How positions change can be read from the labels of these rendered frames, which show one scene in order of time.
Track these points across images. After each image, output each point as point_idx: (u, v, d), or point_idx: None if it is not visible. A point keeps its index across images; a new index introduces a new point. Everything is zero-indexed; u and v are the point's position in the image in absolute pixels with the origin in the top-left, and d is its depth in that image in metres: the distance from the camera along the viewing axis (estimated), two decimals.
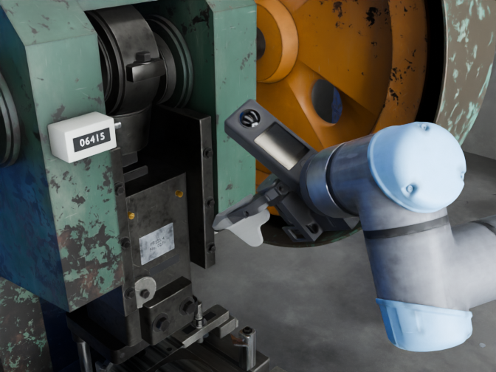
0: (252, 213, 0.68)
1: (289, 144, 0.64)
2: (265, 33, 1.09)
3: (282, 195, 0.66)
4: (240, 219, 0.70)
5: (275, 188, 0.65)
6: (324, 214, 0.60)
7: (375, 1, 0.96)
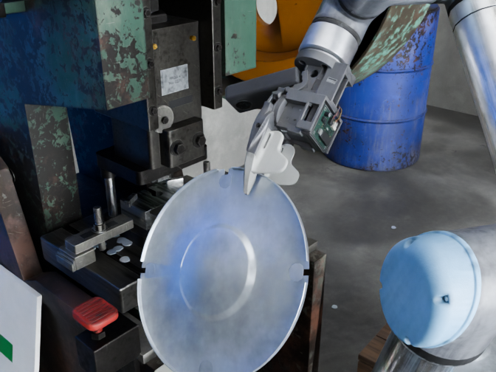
0: (261, 121, 0.76)
1: None
2: None
3: (286, 94, 0.79)
4: (258, 143, 0.77)
5: (279, 87, 0.79)
6: (322, 54, 0.78)
7: None
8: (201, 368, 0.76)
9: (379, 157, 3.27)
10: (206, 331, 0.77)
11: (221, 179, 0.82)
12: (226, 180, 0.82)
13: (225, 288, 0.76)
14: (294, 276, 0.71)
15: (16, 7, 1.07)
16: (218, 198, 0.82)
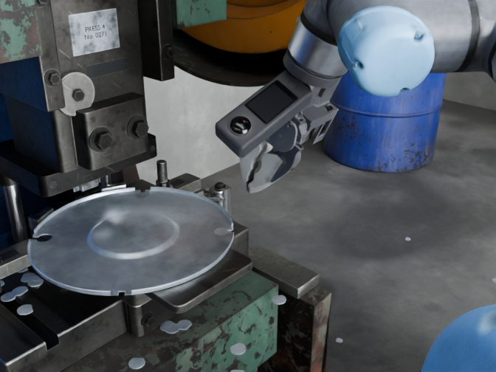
0: (296, 164, 0.73)
1: (270, 94, 0.66)
2: None
3: (303, 122, 0.70)
4: (282, 173, 0.75)
5: (300, 122, 0.69)
6: (342, 75, 0.68)
7: None
8: (116, 286, 0.73)
9: (389, 156, 2.85)
10: (122, 265, 0.77)
11: (136, 194, 0.96)
12: (143, 194, 0.96)
13: (148, 238, 0.82)
14: (220, 232, 0.84)
15: None
16: (134, 202, 0.93)
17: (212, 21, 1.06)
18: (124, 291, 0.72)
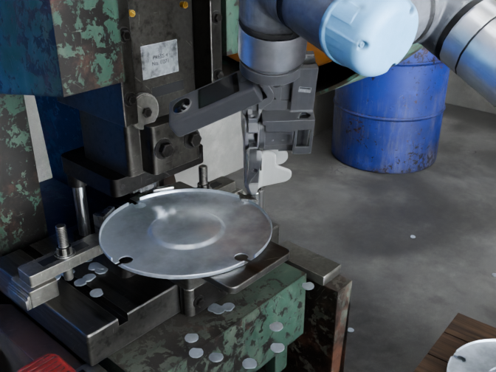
0: (257, 167, 0.70)
1: (221, 85, 0.68)
2: None
3: (260, 122, 0.68)
4: (257, 175, 0.73)
5: (249, 119, 0.67)
6: (289, 76, 0.63)
7: None
8: (240, 204, 1.07)
9: (394, 159, 2.99)
10: (221, 213, 1.04)
11: None
12: None
13: (187, 216, 1.01)
14: (142, 204, 1.07)
15: None
16: (142, 255, 0.91)
17: (309, 43, 1.09)
18: (240, 201, 1.08)
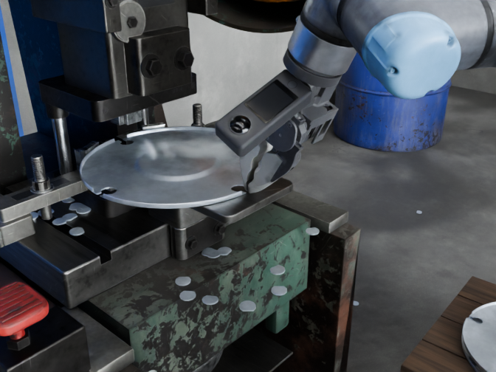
0: (296, 164, 0.73)
1: (270, 94, 0.66)
2: None
3: (302, 122, 0.70)
4: (282, 172, 0.75)
5: (300, 122, 0.69)
6: (342, 74, 0.68)
7: None
8: None
9: (398, 136, 2.89)
10: (147, 148, 0.94)
11: None
12: None
13: (156, 159, 0.88)
14: None
15: None
16: (229, 180, 0.83)
17: None
18: None
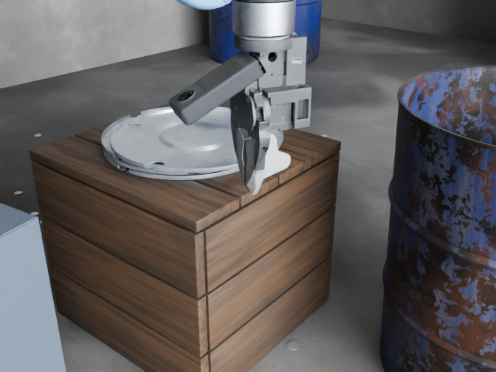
0: (267, 143, 0.72)
1: (220, 70, 0.71)
2: None
3: (263, 97, 0.71)
4: (264, 159, 0.74)
5: (255, 94, 0.70)
6: (287, 42, 0.69)
7: None
8: None
9: None
10: (221, 122, 1.05)
11: None
12: None
13: (191, 127, 1.01)
14: None
15: None
16: (170, 159, 0.90)
17: None
18: None
